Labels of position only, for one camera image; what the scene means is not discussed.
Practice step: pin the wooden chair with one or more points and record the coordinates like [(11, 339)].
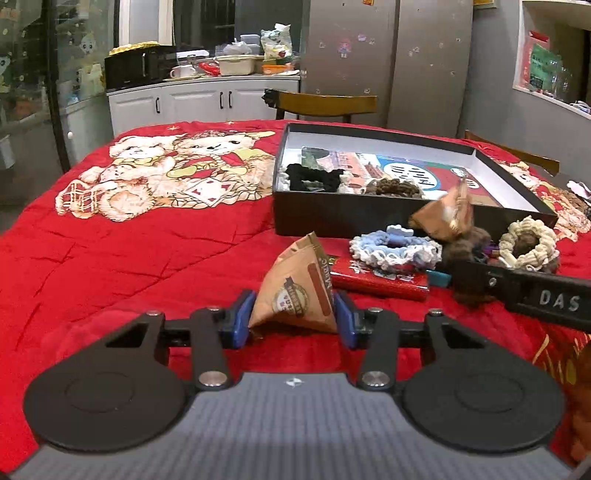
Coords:
[(323, 104), (531, 159)]

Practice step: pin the orange bowl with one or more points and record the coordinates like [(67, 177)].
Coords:
[(276, 69)]

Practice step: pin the printed card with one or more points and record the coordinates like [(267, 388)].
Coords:
[(369, 168)]

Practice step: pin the black microwave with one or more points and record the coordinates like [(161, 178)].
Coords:
[(138, 67)]

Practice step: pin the dark brown fluffy scrunchie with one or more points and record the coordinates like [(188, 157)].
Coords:
[(461, 254)]

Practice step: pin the white pink cloth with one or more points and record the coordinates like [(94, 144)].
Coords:
[(579, 188)]

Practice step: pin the yellow microwave cover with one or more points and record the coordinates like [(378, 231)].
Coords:
[(134, 45)]

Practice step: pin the cream and brown scrunchie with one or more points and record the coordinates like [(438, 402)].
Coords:
[(545, 235)]

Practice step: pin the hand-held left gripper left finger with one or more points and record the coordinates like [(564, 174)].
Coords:
[(240, 321)]

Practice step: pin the black scrunchie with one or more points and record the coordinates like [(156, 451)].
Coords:
[(309, 177)]

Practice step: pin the shallow black cardboard box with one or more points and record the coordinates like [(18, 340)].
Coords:
[(346, 217)]

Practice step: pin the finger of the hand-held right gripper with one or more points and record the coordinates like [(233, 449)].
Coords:
[(485, 281)]

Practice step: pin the clear storage containers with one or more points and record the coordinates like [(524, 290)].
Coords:
[(251, 40)]

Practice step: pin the white plastic bag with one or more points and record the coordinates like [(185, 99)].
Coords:
[(236, 47)]

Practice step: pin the brown white-trimmed scrunchie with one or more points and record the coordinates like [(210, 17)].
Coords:
[(392, 187)]

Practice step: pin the dark glass window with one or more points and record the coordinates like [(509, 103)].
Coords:
[(217, 23)]

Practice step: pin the brown triangular packet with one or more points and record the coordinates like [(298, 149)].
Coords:
[(295, 295), (438, 217)]

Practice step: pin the cartoon figure fridge magnet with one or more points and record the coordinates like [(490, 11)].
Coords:
[(344, 47)]

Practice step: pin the white cup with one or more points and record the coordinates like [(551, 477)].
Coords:
[(182, 71)]

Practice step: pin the silver refrigerator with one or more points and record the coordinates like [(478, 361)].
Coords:
[(415, 69)]

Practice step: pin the red bear printed blanket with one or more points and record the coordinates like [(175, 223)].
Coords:
[(92, 277)]

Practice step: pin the glass door with stickers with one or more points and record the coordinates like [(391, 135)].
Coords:
[(27, 92)]

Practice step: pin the beige plastic basin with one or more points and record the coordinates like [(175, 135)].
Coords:
[(238, 65)]

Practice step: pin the blue and white scrunchie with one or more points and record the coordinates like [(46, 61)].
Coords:
[(392, 254)]

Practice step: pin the red box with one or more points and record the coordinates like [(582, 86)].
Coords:
[(388, 286)]

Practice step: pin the white green snack bag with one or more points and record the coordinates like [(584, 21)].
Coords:
[(276, 41)]

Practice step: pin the white kitchen cabinet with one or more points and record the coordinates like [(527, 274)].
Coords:
[(198, 101)]

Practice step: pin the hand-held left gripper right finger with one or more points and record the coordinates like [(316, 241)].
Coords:
[(345, 321)]

